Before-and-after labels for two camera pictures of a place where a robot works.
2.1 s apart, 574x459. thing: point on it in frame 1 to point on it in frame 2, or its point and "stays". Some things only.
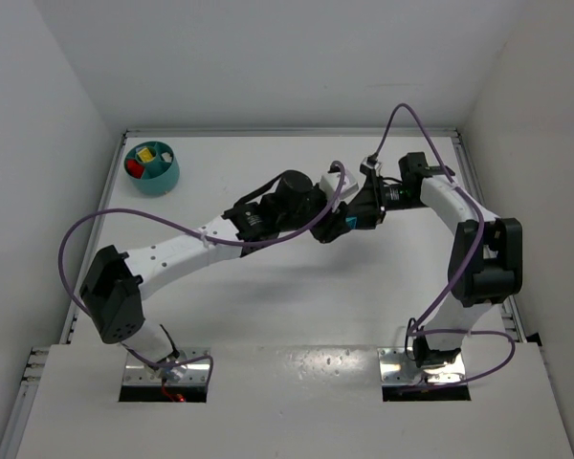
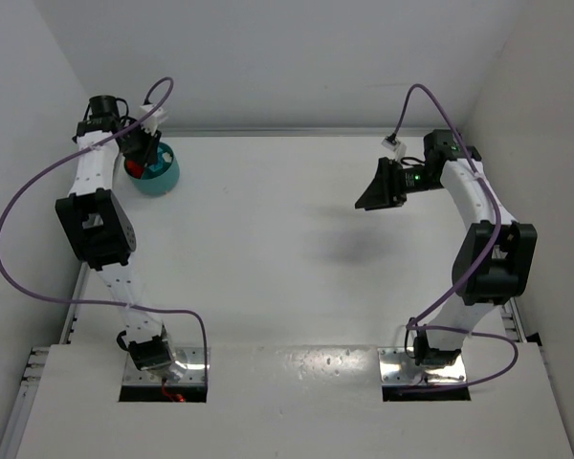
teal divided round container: [162, 169] stays
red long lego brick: [134, 168] stays
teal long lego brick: [351, 222] to [157, 166]
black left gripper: [326, 226] to [141, 147]
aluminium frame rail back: [290, 133] stays
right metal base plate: [396, 367] stays
